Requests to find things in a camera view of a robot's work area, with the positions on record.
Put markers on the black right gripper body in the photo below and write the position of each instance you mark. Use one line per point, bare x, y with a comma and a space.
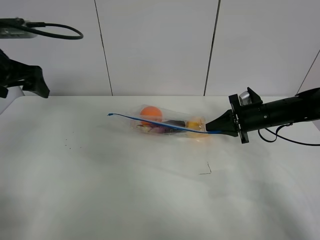
242, 114

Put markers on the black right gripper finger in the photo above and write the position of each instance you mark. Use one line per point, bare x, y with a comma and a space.
232, 133
223, 123

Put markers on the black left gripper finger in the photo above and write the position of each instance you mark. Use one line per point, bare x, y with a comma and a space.
30, 78

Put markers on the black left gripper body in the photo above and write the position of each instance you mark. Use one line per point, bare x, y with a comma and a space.
6, 69

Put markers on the clear zip bag blue seal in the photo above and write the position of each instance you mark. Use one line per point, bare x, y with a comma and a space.
135, 123

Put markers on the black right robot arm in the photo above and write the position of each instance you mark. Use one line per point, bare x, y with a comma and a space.
303, 107

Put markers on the purple eggplant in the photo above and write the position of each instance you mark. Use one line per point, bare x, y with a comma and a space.
161, 129

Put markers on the orange fruit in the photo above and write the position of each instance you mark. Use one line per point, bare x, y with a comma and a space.
151, 113

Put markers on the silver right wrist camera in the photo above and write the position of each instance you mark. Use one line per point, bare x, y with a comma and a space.
245, 98

